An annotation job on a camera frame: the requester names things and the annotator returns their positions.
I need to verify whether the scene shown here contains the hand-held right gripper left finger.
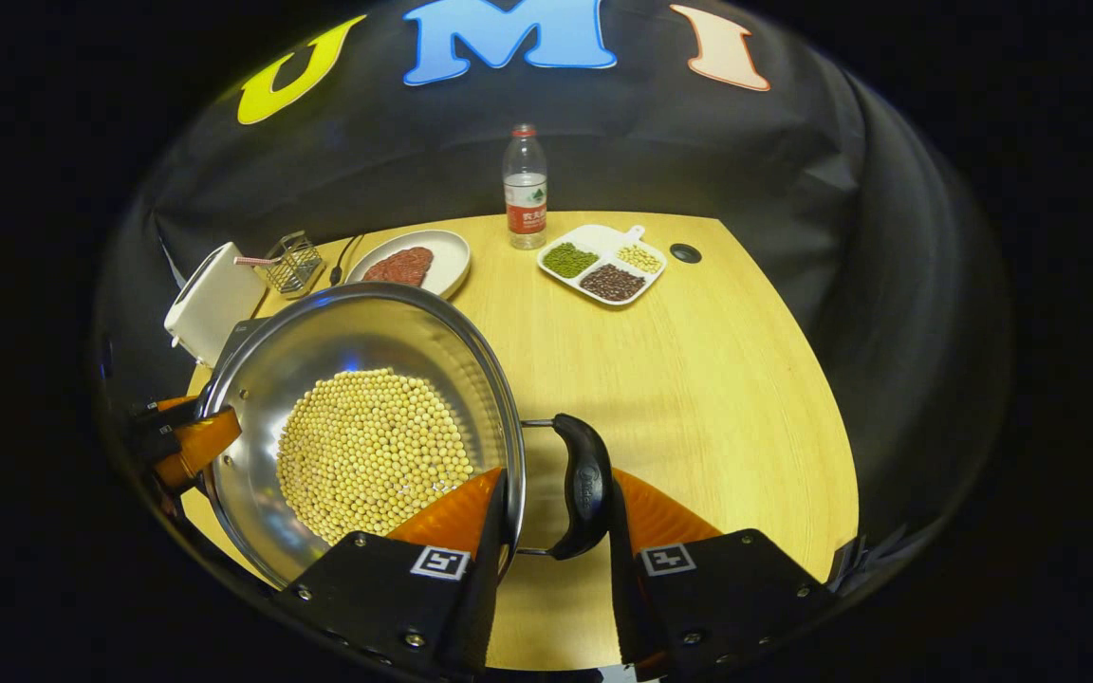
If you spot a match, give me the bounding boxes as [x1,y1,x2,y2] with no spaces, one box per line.
[271,467,509,680]

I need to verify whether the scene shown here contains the round white plate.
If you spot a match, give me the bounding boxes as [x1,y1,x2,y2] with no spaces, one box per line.
[345,230,472,301]

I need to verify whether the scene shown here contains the clear plastic water bottle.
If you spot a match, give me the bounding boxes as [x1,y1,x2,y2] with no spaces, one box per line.
[503,123,548,250]

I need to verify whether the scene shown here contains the green mung beans pile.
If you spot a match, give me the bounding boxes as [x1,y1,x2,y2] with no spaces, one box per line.
[544,243,600,279]

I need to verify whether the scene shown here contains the wire mesh basket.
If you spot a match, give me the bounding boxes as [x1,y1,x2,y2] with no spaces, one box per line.
[262,231,324,295]

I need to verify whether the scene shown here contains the stainless steel pot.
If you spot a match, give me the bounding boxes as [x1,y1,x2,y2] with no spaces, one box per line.
[195,282,616,589]

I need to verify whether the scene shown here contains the black induction cooktop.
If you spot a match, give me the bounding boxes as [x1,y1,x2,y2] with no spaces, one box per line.
[216,318,268,376]

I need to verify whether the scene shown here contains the pile of soybeans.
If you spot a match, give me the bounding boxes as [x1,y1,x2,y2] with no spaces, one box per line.
[276,368,476,546]

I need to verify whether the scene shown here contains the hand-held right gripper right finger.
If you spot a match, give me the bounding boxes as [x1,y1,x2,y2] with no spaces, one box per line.
[608,467,840,680]

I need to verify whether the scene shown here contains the dark red beans pile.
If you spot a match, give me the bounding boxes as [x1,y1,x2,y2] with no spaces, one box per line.
[580,264,646,303]

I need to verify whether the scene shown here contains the white divided dish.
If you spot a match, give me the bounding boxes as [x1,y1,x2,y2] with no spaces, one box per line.
[537,224,668,307]

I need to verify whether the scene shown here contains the white toaster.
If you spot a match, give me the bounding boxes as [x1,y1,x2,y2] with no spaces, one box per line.
[164,242,268,369]

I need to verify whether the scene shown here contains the black power cord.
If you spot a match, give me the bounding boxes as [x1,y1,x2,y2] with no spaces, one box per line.
[328,235,362,287]

